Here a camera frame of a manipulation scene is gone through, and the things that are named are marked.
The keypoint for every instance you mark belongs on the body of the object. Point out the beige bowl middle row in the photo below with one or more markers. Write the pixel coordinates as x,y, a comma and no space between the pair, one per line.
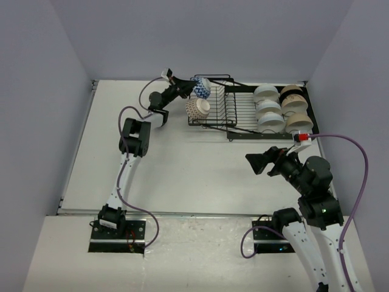
294,103

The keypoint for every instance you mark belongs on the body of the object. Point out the white bowl row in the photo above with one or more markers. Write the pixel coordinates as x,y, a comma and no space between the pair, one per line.
265,92
266,106

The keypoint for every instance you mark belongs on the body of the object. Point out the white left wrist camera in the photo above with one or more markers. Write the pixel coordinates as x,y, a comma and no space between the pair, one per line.
167,74

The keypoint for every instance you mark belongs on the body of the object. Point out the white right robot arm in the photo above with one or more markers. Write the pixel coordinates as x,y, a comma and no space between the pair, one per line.
316,231

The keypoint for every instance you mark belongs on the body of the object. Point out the beige bowl front row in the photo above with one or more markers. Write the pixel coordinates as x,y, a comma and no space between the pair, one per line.
299,122

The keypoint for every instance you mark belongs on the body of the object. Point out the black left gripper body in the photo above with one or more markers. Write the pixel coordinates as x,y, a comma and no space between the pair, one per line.
172,92

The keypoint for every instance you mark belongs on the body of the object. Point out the light blue bowl front row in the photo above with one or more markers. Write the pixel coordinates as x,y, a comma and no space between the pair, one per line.
271,123

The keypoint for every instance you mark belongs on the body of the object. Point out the white bowl back row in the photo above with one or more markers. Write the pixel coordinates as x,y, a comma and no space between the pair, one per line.
265,92

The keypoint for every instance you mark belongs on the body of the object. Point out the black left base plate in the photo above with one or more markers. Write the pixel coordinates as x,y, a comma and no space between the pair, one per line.
107,240

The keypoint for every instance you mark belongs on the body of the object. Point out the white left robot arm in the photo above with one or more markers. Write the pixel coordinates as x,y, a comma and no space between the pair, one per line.
134,131

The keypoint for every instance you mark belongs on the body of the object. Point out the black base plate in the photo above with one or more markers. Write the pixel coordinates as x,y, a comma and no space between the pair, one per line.
107,240
266,242

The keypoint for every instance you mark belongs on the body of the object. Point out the blue zigzag patterned bowl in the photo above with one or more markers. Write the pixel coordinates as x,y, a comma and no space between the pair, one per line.
202,89

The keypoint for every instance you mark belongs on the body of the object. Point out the beige bowl back row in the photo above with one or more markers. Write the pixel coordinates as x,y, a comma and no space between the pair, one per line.
291,87

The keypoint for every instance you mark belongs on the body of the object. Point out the brown patterned ceramic bowl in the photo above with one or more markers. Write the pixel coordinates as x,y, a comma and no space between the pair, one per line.
197,109

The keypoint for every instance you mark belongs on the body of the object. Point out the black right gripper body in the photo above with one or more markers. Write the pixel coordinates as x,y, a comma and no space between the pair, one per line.
286,165

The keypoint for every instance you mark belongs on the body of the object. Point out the beige bowl row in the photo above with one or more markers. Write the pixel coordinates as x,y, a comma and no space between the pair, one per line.
294,103
299,122
291,87

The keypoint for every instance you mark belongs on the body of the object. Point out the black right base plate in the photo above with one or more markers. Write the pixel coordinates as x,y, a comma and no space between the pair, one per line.
266,242

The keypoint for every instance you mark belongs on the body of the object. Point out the black wire dish rack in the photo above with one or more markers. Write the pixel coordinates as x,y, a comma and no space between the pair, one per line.
232,110

